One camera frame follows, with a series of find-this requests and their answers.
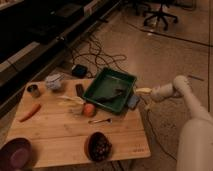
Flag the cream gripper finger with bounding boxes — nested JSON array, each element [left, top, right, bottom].
[[135, 88, 152, 94], [145, 102, 153, 111]]

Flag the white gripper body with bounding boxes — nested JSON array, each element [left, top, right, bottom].
[[150, 83, 174, 102]]

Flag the blue sponge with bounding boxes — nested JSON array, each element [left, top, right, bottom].
[[127, 95, 140, 110]]

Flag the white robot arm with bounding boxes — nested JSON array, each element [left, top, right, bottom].
[[135, 75, 213, 171]]

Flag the brown bowl with beans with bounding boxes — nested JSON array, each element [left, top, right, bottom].
[[84, 132, 112, 162]]

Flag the purple bowl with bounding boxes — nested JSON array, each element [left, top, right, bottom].
[[0, 138, 31, 171]]

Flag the dark cloth in tray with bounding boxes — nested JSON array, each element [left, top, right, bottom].
[[95, 89, 125, 103]]

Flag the green plastic tray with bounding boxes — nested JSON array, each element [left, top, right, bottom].
[[83, 67, 136, 113]]

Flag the metal spoon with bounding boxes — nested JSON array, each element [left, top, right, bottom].
[[88, 118, 112, 124]]

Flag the orange fruit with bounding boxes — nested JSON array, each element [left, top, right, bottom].
[[83, 103, 96, 117]]

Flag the dark rectangular block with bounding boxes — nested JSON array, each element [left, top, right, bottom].
[[75, 84, 84, 97]]

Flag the black power adapter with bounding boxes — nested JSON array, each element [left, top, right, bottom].
[[71, 64, 88, 78]]

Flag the corn cob with husk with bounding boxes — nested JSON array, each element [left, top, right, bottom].
[[59, 95, 84, 115]]

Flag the black office chair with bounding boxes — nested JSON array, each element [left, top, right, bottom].
[[128, 0, 178, 31]]

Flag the orange carrot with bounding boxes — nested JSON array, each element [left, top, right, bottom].
[[19, 104, 41, 122]]

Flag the small metal can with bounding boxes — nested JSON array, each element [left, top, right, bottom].
[[27, 84, 40, 98]]

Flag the dark shelf unit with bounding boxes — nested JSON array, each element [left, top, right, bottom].
[[0, 0, 120, 117]]

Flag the tangled black cables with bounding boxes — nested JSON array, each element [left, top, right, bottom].
[[68, 33, 128, 78]]

